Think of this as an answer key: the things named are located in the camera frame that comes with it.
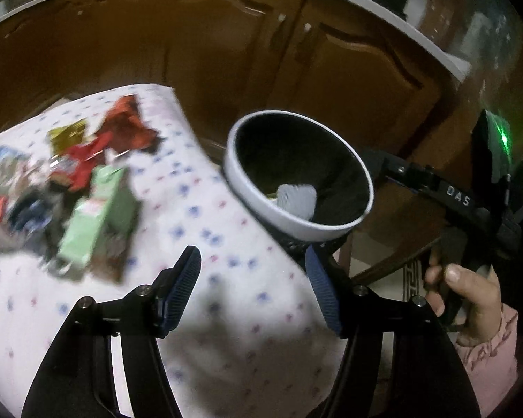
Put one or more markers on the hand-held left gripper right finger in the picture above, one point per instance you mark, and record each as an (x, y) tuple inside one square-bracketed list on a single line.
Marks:
[(324, 291)]

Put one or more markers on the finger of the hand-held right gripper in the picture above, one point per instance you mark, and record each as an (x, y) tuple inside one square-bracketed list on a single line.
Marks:
[(418, 183)]

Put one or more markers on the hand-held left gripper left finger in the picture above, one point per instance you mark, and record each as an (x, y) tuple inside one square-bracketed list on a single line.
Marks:
[(183, 287)]

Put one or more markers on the grey ribbed wrapper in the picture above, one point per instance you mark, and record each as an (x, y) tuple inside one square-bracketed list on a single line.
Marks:
[(296, 200)]

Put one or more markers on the green carton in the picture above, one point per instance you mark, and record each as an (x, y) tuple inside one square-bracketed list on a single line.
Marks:
[(91, 222)]

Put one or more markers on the white bowl black inside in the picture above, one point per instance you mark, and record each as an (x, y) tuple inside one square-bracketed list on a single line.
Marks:
[(252, 183)]

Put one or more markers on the red snack packet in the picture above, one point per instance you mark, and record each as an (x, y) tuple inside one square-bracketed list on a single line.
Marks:
[(78, 161)]

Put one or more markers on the dark blue wrapper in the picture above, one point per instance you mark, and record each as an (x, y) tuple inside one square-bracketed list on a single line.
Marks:
[(30, 213)]

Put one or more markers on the orange red foil wrapper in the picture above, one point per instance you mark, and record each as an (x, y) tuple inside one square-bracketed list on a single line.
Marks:
[(122, 122)]

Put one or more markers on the gold foil wrapper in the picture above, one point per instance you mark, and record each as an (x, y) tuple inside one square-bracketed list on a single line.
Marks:
[(67, 135)]

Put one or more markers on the blue white wrapper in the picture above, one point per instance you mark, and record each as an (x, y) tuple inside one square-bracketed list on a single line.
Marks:
[(4, 161)]

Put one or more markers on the person's right hand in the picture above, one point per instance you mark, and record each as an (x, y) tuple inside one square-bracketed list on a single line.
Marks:
[(475, 296)]

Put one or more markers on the white floral tablecloth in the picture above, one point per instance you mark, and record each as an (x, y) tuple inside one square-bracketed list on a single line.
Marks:
[(226, 209)]

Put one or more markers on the wooden cabinet door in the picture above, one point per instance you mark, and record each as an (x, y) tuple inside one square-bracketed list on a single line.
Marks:
[(69, 52), (226, 61), (353, 87)]

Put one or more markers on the white kitchen countertop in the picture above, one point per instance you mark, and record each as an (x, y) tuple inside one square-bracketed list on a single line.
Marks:
[(453, 65)]

